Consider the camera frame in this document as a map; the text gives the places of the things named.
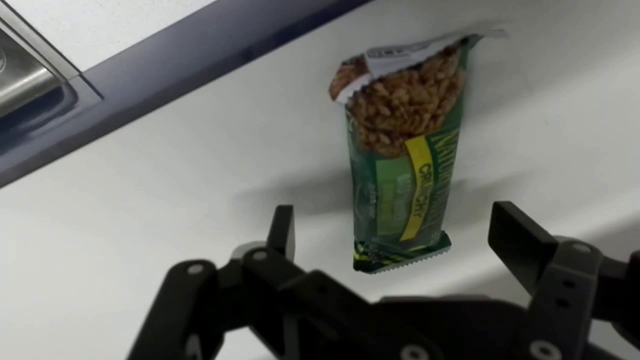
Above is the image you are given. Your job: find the green granola bar packet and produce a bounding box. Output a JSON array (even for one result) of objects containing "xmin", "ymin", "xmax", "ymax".
[{"xmin": 328, "ymin": 29, "xmax": 509, "ymax": 275}]

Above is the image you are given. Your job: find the steel sink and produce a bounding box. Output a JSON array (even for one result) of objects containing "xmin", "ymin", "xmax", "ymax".
[{"xmin": 0, "ymin": 2, "xmax": 104, "ymax": 156}]

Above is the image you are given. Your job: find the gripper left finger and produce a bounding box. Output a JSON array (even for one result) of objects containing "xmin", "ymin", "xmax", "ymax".
[{"xmin": 127, "ymin": 204, "xmax": 396, "ymax": 360}]

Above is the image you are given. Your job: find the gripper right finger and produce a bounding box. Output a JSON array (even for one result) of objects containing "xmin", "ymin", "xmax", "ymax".
[{"xmin": 487, "ymin": 201, "xmax": 640, "ymax": 360}]

